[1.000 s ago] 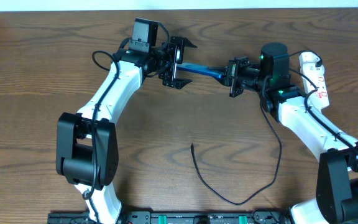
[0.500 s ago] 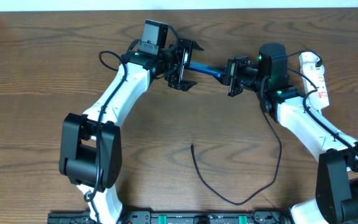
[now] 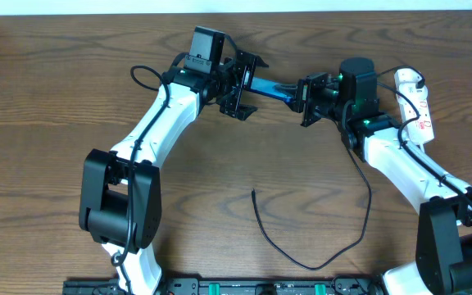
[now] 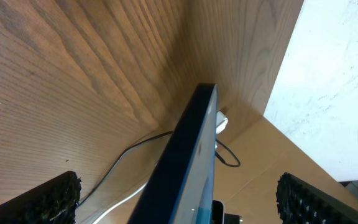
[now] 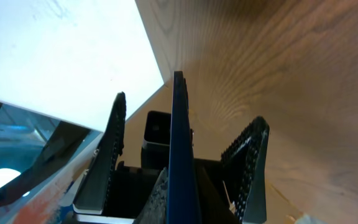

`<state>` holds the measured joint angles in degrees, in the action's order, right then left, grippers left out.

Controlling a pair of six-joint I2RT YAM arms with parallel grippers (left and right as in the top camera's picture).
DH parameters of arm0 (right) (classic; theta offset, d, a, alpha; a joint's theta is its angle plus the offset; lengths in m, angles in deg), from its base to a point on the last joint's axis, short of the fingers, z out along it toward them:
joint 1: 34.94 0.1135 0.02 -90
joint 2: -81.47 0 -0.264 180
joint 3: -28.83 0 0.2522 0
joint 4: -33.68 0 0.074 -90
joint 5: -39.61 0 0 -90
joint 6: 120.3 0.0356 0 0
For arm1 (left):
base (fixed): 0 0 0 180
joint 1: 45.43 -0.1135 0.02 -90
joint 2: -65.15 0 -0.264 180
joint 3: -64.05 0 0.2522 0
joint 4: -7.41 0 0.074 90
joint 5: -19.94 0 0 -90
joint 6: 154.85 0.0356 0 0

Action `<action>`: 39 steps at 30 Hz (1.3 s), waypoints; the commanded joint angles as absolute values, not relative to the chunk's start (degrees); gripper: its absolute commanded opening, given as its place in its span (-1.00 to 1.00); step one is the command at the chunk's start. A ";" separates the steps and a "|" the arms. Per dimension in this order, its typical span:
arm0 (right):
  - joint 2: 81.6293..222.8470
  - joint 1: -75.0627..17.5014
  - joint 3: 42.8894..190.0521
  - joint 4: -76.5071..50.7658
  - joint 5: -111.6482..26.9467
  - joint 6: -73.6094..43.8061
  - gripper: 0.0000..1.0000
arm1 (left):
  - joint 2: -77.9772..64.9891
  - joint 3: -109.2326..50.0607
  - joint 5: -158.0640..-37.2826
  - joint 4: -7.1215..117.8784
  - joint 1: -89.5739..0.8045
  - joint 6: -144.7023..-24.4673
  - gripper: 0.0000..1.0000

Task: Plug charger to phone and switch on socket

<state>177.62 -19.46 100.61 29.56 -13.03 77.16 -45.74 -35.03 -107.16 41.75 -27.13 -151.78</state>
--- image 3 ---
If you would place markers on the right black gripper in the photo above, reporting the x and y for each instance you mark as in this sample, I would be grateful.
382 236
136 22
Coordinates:
311 98

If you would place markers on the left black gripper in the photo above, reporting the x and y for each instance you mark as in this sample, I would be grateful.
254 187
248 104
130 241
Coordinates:
238 84

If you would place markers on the blue Galaxy smartphone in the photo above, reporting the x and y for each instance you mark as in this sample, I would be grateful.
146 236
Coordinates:
266 89

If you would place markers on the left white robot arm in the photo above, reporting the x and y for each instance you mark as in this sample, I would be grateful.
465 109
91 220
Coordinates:
120 204

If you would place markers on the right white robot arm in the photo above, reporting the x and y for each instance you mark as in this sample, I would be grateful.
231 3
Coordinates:
394 147

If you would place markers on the white power strip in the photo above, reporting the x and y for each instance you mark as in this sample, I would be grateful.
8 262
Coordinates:
411 84

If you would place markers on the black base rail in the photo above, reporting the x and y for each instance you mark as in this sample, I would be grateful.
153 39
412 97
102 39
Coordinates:
339 285

